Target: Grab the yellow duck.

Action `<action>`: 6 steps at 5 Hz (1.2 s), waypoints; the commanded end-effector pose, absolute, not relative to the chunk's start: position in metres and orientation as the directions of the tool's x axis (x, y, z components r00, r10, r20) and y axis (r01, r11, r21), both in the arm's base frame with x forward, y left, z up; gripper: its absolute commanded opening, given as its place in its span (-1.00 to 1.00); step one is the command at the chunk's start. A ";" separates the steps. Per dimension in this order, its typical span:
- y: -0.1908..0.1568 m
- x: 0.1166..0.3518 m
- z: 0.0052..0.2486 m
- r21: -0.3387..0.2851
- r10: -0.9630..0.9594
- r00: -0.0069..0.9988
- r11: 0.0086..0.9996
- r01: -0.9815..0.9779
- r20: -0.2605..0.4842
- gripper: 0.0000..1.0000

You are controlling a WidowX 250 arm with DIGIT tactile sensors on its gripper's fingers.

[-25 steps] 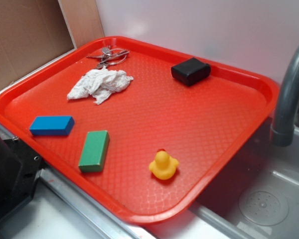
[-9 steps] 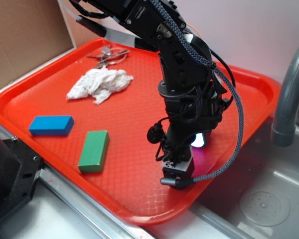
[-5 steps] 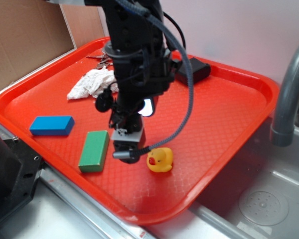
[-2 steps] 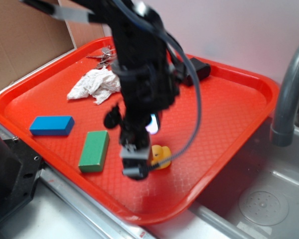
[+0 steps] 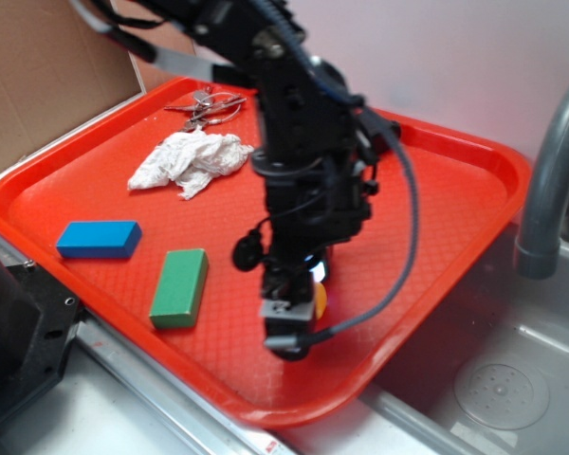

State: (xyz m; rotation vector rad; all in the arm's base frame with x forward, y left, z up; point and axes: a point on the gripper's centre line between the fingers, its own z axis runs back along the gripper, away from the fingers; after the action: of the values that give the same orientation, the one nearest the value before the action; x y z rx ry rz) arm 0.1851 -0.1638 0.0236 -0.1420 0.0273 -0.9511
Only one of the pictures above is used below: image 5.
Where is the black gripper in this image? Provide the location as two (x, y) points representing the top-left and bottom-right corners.
(263, 157), (371, 303)

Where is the yellow rubber duck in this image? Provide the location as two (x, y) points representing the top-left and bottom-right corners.
(314, 282), (328, 319)

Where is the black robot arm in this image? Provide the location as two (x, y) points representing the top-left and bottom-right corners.
(74, 1), (377, 306)

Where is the black rectangular box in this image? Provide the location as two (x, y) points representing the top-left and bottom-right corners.
(358, 110), (401, 155)

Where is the crumpled white cloth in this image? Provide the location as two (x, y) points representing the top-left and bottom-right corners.
(127, 129), (254, 201)

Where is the green rectangular block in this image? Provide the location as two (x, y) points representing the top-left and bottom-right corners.
(149, 248), (209, 330)

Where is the red plastic tray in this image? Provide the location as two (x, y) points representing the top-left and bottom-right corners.
(0, 79), (530, 428)

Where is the blue rectangular block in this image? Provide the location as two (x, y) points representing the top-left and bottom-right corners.
(56, 221), (142, 259)

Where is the grey sink faucet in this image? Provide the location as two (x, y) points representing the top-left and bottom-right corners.
(513, 88), (569, 280)

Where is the grey toy sink basin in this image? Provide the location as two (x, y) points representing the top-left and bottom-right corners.
(363, 229), (569, 454)

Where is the brown cardboard panel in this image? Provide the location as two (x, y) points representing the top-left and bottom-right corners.
(0, 1), (171, 173)

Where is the wrist camera with grey mount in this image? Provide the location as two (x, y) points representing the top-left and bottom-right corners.
(260, 299), (315, 362)

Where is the grey braided cable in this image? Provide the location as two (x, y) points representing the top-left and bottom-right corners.
(260, 0), (421, 347)

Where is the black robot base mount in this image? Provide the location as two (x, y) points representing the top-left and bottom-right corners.
(0, 261), (80, 403)

